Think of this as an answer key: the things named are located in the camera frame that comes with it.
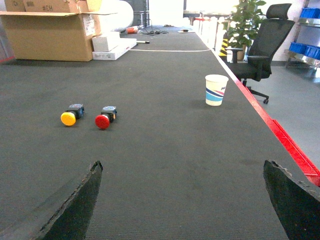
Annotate green potted plant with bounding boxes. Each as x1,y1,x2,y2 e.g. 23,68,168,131
223,0,266,60

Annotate black office chair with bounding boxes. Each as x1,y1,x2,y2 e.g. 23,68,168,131
226,3,296,105

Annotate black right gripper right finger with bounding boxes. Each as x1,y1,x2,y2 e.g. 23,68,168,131
263,160,320,240

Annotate red push button switch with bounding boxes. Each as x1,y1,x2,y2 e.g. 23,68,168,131
95,106,118,130

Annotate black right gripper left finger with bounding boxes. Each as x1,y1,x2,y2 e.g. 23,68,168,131
0,161,103,240

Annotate yellow push button switch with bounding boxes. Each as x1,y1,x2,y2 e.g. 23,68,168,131
60,103,84,127

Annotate large cardboard box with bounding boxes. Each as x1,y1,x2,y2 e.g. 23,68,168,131
0,0,116,62

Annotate white blue paper cup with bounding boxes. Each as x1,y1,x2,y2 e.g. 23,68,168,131
205,74,229,107

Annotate flat white box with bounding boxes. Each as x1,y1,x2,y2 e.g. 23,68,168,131
92,38,137,61

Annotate small white box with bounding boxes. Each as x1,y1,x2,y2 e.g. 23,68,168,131
92,31,120,52

